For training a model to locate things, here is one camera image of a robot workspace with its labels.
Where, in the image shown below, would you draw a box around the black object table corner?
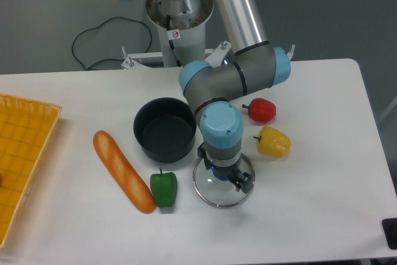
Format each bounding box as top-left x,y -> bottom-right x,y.
381,218 -> 397,250

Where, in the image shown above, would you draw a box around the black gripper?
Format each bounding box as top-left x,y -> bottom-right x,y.
197,143 -> 252,194

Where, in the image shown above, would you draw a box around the glass lid blue knob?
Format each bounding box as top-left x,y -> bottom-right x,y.
192,154 -> 255,208

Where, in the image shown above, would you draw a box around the yellow woven basket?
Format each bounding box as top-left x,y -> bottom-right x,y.
1,94 -> 62,248

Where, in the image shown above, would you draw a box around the red bell pepper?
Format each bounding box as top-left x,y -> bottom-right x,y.
242,98 -> 277,124

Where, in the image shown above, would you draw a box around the black cable on floor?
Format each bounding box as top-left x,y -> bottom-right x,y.
71,16 -> 181,71

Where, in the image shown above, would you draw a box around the green bell pepper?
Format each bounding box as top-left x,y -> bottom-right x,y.
150,168 -> 177,208

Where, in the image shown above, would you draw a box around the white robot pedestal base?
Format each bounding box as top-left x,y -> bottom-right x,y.
120,0 -> 295,70

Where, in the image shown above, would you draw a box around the long orange baguette bread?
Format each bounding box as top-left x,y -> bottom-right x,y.
93,130 -> 156,214

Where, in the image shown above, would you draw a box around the black pot blue handle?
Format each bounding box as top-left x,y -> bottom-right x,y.
133,97 -> 197,163

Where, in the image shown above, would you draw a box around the yellow bell pepper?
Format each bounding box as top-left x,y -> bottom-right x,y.
253,126 -> 292,157

